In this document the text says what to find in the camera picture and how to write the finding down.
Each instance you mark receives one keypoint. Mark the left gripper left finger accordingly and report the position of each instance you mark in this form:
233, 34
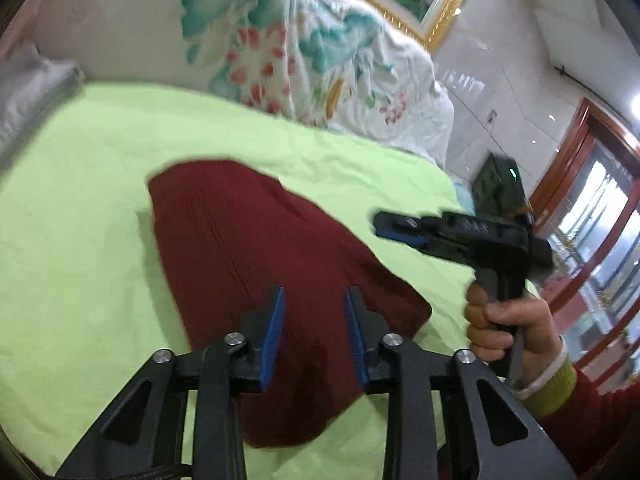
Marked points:
178, 417

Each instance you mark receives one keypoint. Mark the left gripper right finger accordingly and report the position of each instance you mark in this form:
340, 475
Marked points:
449, 417

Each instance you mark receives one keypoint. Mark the folded grey towel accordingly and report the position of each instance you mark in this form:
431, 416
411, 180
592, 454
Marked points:
31, 87

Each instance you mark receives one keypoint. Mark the white floral quilt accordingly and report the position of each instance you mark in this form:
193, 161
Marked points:
331, 64

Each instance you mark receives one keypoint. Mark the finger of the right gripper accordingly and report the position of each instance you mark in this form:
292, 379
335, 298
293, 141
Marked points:
386, 221
416, 239

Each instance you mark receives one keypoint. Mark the right forearm red sleeve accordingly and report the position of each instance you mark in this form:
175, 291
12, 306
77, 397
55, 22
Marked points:
597, 433

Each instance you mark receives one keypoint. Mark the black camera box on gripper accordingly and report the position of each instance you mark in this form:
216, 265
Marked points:
497, 190

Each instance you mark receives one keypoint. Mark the dark red knit sweater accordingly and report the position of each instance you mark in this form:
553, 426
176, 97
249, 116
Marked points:
226, 234

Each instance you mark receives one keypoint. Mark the light green bed quilt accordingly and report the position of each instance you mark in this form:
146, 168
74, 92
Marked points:
84, 301

